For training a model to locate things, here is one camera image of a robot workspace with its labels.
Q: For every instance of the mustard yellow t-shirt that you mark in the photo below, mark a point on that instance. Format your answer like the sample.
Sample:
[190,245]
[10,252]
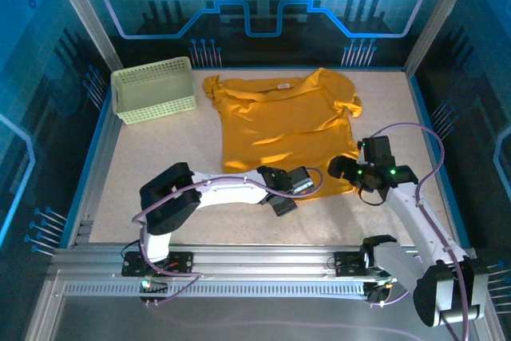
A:
[279,117]

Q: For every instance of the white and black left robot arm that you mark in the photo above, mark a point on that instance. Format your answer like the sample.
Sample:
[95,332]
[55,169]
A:
[223,193]

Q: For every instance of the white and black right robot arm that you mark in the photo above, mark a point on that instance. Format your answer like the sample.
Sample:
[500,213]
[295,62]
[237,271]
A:
[407,213]

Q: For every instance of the pale green perforated plastic basket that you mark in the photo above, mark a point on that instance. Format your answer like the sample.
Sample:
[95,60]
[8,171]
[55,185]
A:
[151,89]

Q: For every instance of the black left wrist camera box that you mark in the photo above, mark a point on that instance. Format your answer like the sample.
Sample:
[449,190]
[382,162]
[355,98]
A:
[301,181]

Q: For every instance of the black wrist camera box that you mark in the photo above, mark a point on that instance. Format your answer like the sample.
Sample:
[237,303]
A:
[377,149]
[301,181]

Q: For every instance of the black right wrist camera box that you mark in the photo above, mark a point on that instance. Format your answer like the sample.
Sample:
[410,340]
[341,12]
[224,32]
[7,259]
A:
[377,149]

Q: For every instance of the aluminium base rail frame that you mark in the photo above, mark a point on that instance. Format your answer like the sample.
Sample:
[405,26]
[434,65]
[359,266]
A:
[259,261]

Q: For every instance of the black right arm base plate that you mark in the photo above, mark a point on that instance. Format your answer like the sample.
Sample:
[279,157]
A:
[349,263]

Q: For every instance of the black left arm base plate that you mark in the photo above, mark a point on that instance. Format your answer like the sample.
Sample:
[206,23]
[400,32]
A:
[183,263]

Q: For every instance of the aluminium enclosure post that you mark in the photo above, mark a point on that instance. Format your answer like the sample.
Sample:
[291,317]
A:
[439,13]
[85,17]

